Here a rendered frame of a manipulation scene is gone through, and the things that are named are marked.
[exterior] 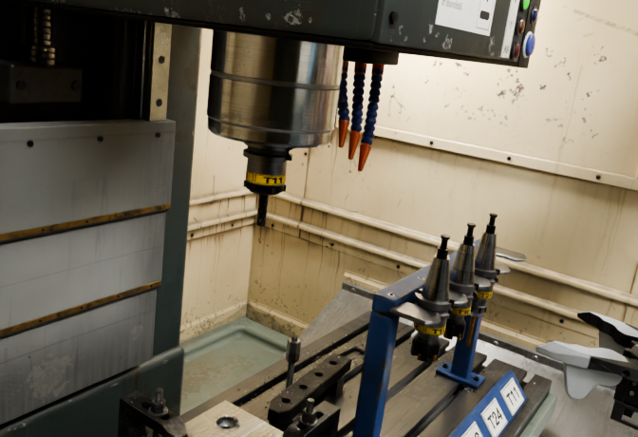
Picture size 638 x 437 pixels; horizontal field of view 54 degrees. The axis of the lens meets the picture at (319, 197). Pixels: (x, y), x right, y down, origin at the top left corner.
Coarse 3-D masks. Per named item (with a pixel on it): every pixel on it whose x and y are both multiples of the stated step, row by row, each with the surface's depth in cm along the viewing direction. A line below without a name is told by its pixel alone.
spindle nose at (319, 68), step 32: (224, 32) 70; (224, 64) 70; (256, 64) 68; (288, 64) 68; (320, 64) 70; (224, 96) 71; (256, 96) 69; (288, 96) 69; (320, 96) 71; (224, 128) 72; (256, 128) 70; (288, 128) 70; (320, 128) 73
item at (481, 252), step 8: (480, 240) 116; (488, 240) 115; (496, 240) 116; (480, 248) 116; (488, 248) 115; (496, 248) 116; (480, 256) 116; (488, 256) 115; (480, 264) 116; (488, 264) 115
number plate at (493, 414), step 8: (496, 400) 124; (488, 408) 120; (496, 408) 122; (488, 416) 119; (496, 416) 121; (504, 416) 123; (488, 424) 118; (496, 424) 120; (504, 424) 122; (496, 432) 118
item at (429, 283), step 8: (448, 256) 99; (432, 264) 98; (440, 264) 97; (448, 264) 98; (432, 272) 98; (440, 272) 97; (448, 272) 98; (432, 280) 98; (440, 280) 97; (448, 280) 98; (424, 288) 99; (432, 288) 98; (440, 288) 97; (448, 288) 98; (424, 296) 99; (432, 296) 98; (440, 296) 98; (448, 296) 99
